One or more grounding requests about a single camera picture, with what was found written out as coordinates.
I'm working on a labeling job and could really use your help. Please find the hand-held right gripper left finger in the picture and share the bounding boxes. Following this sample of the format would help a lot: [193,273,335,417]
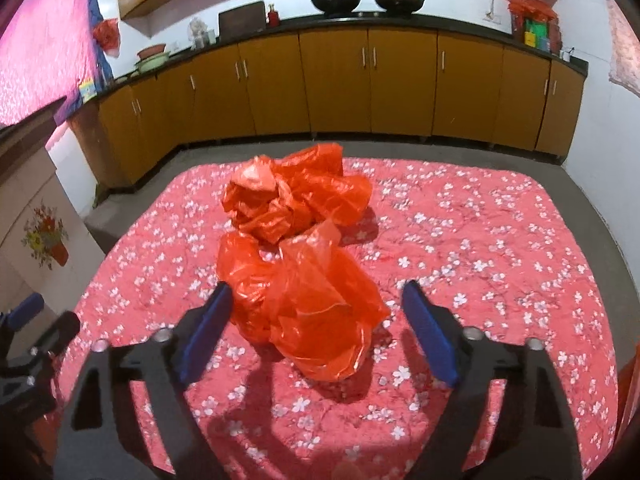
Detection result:
[54,280,235,480]

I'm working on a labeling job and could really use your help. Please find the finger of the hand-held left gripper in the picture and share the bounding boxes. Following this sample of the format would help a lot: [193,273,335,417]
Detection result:
[0,292,46,334]
[31,311,82,362]

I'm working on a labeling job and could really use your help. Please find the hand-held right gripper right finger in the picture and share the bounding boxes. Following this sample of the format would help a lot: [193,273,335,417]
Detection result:
[401,280,587,480]

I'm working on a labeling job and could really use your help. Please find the red plastic bag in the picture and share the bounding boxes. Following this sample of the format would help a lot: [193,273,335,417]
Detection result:
[216,220,392,382]
[221,142,375,245]

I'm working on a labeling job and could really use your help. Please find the red plastic basket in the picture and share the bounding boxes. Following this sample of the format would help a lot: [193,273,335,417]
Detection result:
[616,342,640,443]

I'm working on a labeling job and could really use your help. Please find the red floral tablecloth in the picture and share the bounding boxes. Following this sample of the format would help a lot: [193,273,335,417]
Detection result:
[57,156,621,480]

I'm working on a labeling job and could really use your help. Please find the white cabinet with flower print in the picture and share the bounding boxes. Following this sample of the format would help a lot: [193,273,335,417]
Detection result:
[0,97,109,312]

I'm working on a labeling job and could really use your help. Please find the yellow lower kitchen cabinets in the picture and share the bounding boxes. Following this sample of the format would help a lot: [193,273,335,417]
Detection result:
[70,14,589,192]

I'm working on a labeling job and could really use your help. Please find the pink quilt with blue border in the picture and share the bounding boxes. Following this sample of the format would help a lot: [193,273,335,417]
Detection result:
[0,0,114,129]

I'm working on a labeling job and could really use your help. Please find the green basin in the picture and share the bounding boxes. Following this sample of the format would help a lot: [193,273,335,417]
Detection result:
[134,55,171,75]

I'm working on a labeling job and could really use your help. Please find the clear jar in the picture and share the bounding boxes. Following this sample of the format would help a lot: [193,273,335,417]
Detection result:
[187,16,217,51]

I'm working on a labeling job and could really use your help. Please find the dark cutting board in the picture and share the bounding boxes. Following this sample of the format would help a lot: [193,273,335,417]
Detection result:
[218,1,266,37]

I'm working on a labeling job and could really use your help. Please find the green and yellow box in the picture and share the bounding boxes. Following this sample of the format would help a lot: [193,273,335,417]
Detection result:
[523,19,551,50]

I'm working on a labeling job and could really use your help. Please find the red bag with containers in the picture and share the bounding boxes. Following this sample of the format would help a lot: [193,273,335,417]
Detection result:
[508,0,561,51]

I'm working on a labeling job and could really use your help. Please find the pink hanging cloth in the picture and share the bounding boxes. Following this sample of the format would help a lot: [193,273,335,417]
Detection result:
[607,0,640,99]

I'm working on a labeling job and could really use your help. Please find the red bag hanging on wall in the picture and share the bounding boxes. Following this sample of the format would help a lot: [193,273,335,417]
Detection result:
[93,17,121,56]

